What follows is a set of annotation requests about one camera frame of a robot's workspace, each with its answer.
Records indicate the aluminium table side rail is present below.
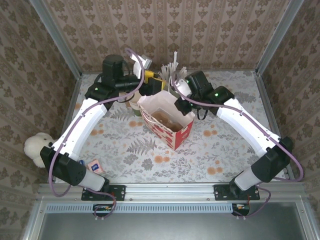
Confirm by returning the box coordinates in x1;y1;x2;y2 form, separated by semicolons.
253;71;296;182
47;73;83;183

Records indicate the right short black cable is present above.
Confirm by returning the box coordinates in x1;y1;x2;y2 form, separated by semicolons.
196;106;209;121

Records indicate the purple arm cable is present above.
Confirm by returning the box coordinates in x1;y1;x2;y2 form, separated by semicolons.
48;47;146;222
170;74;305;221

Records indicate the white teddy bear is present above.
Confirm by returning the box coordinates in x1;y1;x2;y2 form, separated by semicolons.
23;132;55;168

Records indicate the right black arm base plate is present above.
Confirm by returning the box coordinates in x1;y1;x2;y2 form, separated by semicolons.
213;184;261;202

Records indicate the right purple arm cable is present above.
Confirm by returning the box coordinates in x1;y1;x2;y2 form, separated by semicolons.
170;74;305;221

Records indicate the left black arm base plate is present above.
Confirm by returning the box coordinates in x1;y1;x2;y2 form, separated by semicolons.
81;184;126;202

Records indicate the black electronics board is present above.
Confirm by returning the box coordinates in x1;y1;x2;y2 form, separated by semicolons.
92;203;114;218
231;203;251;217

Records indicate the aluminium frame post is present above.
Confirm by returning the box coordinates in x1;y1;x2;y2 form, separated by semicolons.
254;0;305;76
29;0;83;79

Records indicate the grey sheet metal panel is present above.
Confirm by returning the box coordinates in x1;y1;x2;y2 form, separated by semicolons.
21;197;320;240

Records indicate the tallest white wrapped straw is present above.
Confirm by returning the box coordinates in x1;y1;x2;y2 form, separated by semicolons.
172;51;179;76

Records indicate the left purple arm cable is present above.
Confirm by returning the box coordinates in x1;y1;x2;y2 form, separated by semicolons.
48;47;146;222

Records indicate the green paper cup stack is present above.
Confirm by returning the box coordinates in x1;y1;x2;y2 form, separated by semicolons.
121;90;145;118

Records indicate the wide aluminium mounting rail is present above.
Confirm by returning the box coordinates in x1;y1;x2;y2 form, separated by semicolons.
37;182;307;201

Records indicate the grey slotted cable duct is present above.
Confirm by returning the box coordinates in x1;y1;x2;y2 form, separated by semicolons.
46;202;235;213

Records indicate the pink sugar packet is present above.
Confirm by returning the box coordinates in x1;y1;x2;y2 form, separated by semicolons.
86;159;104;175

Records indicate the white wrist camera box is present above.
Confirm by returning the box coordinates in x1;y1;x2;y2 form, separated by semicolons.
174;78;193;98
129;53;153;77

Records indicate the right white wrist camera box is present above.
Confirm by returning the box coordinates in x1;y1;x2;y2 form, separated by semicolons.
174;78;193;98

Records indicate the red white paper gift bag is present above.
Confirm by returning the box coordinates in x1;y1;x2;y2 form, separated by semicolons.
136;77;195;151

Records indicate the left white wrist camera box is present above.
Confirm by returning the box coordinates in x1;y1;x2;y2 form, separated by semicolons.
129;53;153;77

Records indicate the floral patterned table cover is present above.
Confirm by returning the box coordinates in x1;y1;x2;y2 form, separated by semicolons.
56;70;288;183

